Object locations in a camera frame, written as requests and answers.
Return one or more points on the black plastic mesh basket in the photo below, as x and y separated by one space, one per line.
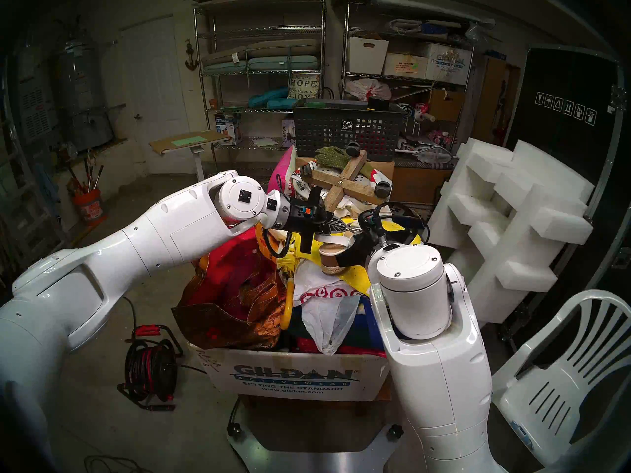
320 127

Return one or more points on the teal seat cushion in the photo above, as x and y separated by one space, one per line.
283 64

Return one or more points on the white red-print plastic bag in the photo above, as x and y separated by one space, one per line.
330 319

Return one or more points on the green knit gloves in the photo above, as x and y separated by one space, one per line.
333 156

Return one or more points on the dark blue fabric bag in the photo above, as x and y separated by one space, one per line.
372 324

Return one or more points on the white storage bin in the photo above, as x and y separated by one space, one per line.
367 58

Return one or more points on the cream fabric piece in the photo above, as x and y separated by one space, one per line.
284 236

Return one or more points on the white stand cardboard-top table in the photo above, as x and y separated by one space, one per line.
187 142

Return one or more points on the white door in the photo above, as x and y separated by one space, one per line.
155 92

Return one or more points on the pink flowers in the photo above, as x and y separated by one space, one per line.
438 137

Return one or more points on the small labelled cardboard box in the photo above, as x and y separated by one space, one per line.
404 65

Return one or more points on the large brown box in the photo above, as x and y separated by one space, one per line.
421 184

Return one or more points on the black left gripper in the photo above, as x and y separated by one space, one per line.
300 213

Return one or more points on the HOPE text pillow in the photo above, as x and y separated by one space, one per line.
304 86

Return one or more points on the red orange patterned bag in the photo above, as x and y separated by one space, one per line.
231 289

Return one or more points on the large Gildan cardboard box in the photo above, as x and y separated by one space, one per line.
296 373

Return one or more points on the white plastic chair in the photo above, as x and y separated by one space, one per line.
557 393

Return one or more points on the black flight case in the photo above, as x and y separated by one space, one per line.
567 78

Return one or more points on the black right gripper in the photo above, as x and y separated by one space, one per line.
369 240

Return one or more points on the dark anchor wall ornament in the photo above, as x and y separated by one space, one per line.
191 60

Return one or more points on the small Gildan cardboard box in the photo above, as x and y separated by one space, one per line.
448 65

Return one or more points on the beige seat cushion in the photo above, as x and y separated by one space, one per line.
283 47
224 58

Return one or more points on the brown cardboard box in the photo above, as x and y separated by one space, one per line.
446 105

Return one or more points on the red fabric item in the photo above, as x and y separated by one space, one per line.
305 346

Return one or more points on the pink white plastic bag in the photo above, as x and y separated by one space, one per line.
367 88

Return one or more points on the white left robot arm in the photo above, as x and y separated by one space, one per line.
148 240

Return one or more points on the grey water heater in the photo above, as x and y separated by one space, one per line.
88 102

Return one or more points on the tan wooden board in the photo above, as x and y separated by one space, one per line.
490 100

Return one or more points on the turquoise folded cushion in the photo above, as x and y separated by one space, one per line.
268 97

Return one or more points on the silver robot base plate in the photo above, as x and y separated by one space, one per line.
315 464

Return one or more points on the blue white product box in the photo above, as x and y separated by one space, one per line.
229 127

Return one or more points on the orange bucket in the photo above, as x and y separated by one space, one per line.
88 210

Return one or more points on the wooden cross caster dolly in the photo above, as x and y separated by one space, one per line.
352 176

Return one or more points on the white foam packing block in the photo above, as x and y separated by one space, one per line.
503 216

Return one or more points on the crumpled clear plastic bag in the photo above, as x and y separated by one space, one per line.
433 154

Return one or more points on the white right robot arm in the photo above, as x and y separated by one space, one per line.
443 388

